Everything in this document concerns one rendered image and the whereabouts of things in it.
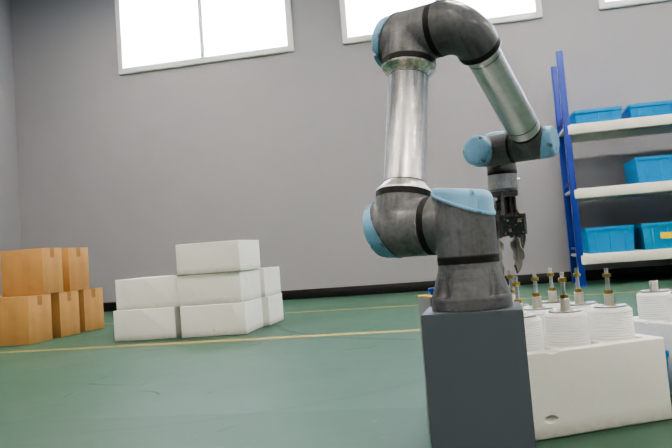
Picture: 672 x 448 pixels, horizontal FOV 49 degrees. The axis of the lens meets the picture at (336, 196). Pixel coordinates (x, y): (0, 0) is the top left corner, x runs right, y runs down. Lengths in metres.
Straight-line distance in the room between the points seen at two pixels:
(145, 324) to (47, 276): 0.93
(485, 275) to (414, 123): 0.35
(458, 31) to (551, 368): 0.73
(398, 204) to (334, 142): 5.77
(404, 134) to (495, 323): 0.43
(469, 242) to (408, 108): 0.32
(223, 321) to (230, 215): 3.21
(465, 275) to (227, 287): 3.04
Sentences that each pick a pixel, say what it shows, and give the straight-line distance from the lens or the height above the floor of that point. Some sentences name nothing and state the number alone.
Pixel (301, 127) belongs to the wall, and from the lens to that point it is 7.29.
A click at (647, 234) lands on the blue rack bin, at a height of 0.38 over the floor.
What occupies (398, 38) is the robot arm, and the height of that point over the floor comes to 0.86.
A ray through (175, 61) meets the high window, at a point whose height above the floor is 2.50.
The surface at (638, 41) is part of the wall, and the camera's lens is 7.32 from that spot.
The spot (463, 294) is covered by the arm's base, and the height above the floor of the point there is 0.33.
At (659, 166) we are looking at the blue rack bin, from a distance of 6.44.
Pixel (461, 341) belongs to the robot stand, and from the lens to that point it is 1.34.
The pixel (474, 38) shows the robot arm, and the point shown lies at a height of 0.84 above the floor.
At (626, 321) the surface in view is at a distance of 1.80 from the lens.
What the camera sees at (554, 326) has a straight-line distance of 1.73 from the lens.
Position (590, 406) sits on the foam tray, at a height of 0.05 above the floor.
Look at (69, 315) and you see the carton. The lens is 5.37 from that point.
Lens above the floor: 0.42
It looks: 4 degrees up
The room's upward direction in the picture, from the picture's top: 4 degrees counter-clockwise
